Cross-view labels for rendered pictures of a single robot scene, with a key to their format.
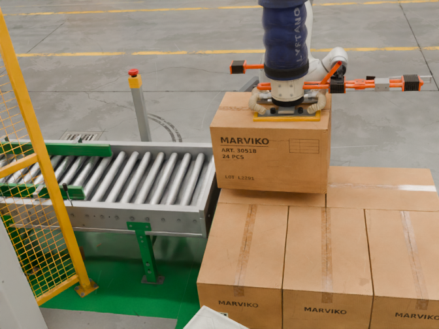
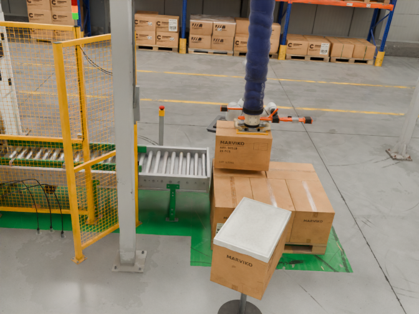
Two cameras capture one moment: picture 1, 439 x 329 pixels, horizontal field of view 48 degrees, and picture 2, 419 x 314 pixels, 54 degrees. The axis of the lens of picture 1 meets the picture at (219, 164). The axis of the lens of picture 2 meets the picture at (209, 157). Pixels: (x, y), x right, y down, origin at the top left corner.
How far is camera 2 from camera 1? 2.04 m
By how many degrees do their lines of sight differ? 15
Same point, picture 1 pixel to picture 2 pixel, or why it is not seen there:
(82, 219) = (141, 182)
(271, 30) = (250, 91)
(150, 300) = (173, 228)
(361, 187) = (282, 170)
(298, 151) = (257, 149)
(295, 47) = (260, 100)
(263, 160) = (239, 153)
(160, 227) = (184, 187)
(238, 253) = (231, 195)
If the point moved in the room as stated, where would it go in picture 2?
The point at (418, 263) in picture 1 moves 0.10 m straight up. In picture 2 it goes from (312, 199) to (313, 191)
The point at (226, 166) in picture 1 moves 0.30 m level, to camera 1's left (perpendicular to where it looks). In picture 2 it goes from (221, 156) to (193, 157)
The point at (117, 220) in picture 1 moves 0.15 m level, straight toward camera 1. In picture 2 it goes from (161, 183) to (167, 190)
